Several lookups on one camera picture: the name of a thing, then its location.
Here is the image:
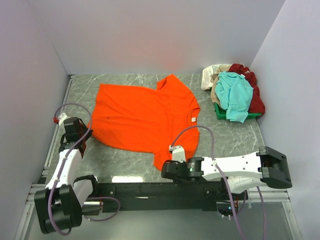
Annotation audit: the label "dark red t shirt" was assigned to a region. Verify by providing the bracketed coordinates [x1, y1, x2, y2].
[228, 63, 266, 116]

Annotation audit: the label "black base beam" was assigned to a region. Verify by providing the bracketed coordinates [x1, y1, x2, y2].
[86, 181, 230, 213]

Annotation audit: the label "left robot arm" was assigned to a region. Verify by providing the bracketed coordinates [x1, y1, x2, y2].
[34, 117, 97, 236]

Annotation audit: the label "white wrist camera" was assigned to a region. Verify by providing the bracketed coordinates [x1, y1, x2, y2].
[169, 145, 186, 163]
[53, 112, 68, 126]

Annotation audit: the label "green plastic bin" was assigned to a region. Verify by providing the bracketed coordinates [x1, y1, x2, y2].
[213, 102, 262, 120]

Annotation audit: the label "aluminium frame rail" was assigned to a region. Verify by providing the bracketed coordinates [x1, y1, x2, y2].
[13, 74, 101, 240]

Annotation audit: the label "orange t shirt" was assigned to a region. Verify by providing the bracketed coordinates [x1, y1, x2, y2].
[92, 74, 201, 170]

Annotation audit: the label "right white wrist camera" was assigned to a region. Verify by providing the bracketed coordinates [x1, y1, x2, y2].
[169, 145, 186, 163]

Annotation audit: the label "beige t shirt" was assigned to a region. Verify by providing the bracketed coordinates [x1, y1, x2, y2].
[210, 64, 232, 106]

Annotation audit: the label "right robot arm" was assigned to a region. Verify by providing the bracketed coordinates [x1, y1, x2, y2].
[161, 146, 293, 194]

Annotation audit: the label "teal t shirt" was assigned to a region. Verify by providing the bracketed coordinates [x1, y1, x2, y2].
[215, 71, 253, 123]

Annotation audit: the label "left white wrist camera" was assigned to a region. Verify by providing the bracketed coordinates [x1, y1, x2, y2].
[53, 112, 68, 126]

